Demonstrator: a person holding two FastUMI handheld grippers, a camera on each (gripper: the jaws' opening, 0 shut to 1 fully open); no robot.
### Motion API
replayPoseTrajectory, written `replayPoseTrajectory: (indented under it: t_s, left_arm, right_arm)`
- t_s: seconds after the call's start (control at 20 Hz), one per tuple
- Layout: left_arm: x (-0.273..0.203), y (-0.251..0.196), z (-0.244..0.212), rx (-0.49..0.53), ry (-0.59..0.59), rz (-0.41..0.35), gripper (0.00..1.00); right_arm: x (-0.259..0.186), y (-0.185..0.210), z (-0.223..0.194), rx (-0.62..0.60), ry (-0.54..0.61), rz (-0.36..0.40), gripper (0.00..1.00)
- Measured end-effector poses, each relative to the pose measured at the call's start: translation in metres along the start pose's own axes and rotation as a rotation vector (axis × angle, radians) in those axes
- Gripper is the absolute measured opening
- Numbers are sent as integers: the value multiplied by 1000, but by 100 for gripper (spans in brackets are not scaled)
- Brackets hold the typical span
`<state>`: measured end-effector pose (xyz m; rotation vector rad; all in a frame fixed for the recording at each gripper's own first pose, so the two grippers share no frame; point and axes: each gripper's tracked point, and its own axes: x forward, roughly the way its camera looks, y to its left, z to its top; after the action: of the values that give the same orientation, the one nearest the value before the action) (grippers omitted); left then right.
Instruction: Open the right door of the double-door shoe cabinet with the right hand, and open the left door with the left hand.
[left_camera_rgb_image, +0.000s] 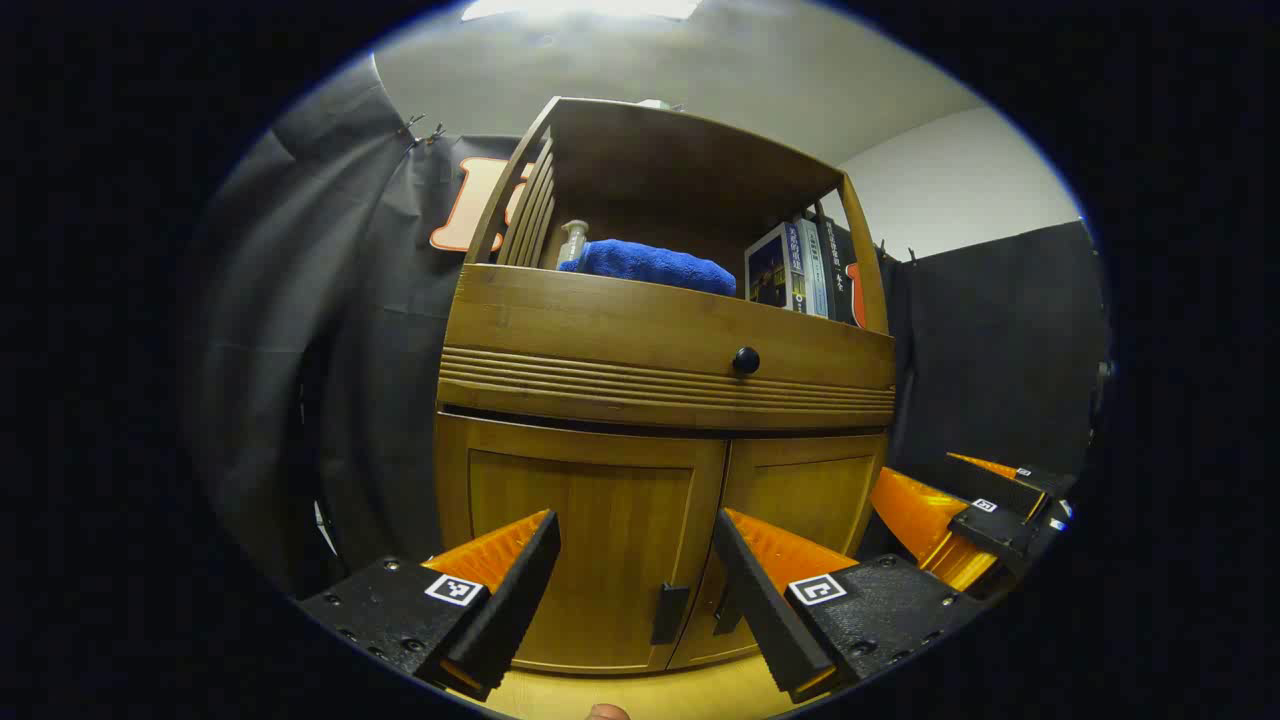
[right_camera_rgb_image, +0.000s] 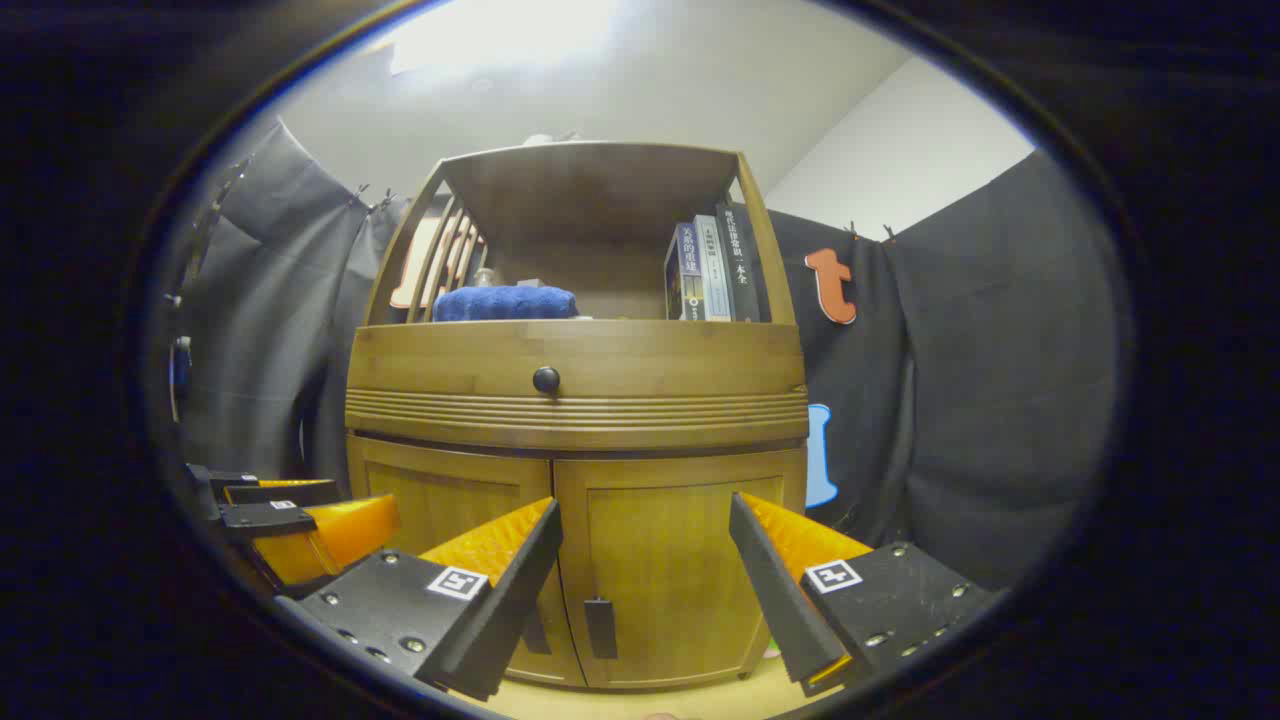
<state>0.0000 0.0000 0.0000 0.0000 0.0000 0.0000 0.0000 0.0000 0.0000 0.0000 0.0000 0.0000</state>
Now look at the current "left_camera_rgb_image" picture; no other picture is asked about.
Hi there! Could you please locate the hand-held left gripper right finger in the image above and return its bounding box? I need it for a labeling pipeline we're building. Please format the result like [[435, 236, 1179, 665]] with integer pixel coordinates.
[[712, 506, 987, 705]]

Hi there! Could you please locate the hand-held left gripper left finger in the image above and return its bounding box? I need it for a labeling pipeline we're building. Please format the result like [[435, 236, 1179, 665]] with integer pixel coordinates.
[[298, 508, 563, 703]]

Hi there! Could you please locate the wooden shoe cabinet door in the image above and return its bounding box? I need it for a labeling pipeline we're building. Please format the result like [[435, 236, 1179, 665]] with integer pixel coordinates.
[[436, 412, 728, 673], [668, 432, 889, 669]]

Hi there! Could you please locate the wooden double-door shoe cabinet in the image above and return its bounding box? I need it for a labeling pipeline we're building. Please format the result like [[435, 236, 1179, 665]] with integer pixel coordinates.
[[432, 96, 898, 673]]

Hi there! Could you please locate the black book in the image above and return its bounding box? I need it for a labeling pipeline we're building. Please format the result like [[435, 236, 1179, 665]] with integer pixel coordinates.
[[815, 213, 863, 327]]

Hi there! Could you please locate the wooden ribbed drawer front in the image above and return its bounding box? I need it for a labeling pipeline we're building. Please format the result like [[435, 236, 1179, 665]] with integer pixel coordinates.
[[437, 263, 898, 433]]

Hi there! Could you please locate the light blue spine book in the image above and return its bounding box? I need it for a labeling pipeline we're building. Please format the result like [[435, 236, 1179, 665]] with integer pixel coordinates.
[[793, 217, 831, 319]]

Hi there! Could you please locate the book with dark photo cover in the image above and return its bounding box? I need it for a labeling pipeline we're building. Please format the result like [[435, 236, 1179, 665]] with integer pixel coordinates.
[[745, 223, 801, 312]]

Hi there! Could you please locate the black backdrop cloth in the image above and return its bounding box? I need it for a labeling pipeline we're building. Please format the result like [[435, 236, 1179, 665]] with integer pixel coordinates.
[[183, 55, 1113, 601]]

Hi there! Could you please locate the blue folded towel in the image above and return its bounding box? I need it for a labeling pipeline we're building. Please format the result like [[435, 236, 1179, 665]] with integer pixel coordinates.
[[558, 239, 738, 297]]

